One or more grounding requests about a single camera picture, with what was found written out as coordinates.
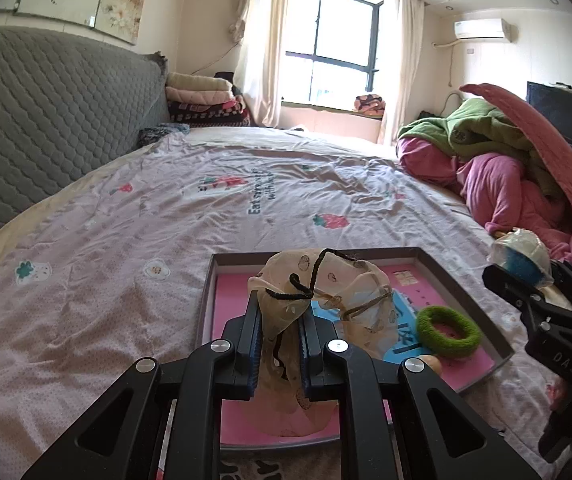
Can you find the pink folded blanket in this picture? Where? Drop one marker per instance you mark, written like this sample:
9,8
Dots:
198,96

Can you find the pink picture book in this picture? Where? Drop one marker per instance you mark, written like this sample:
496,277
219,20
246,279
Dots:
231,305

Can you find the grey quilted headboard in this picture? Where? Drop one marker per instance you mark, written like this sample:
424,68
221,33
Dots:
40,125

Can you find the dark cardboard box tray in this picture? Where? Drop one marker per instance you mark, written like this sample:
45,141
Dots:
205,300

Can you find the green jacket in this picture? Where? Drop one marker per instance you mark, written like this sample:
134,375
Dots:
481,130

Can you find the small peach round object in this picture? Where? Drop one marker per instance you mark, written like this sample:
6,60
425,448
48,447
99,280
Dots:
432,363

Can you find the dark patterned folded blanket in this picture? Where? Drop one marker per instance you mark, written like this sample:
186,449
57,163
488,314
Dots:
208,114

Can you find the dark fuzzy scarf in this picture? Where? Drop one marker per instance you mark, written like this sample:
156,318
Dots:
158,134

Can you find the pink duvet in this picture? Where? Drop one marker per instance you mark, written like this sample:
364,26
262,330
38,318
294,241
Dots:
501,185

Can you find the cream folded blanket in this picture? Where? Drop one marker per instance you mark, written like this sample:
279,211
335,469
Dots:
198,82

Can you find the white air conditioner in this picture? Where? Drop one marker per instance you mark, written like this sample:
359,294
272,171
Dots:
481,29

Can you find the pink floral cushion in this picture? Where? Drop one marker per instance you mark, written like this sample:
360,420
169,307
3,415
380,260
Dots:
369,104

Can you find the pink quilted mat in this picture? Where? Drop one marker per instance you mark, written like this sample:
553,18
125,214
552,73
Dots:
551,150

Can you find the cream curtain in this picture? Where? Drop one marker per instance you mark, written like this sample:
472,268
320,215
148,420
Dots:
400,65
261,45

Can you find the green fuzzy hair scrunchie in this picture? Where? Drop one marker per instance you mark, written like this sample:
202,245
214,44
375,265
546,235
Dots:
468,342

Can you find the dark framed window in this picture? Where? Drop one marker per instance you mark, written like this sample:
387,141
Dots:
333,47

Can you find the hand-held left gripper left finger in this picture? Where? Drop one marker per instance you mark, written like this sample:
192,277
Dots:
252,360

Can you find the blue clear plastic toy capsule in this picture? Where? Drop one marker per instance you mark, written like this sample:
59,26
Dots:
521,255

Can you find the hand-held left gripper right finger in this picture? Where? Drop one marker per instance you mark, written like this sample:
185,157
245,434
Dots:
303,360

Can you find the black television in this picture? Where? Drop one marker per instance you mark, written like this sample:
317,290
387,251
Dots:
558,115

